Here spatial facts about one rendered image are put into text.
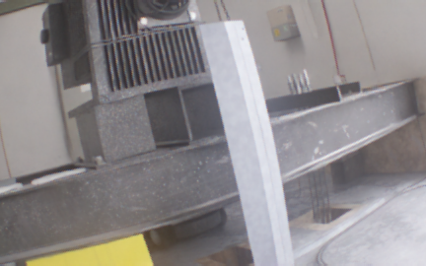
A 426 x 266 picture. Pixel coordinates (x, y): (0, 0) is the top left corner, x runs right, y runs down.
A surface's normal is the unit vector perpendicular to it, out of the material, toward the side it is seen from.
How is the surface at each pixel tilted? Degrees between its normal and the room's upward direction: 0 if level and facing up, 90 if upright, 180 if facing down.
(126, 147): 90
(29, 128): 90
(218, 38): 90
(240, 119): 90
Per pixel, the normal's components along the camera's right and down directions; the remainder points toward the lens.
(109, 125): 0.46, -0.07
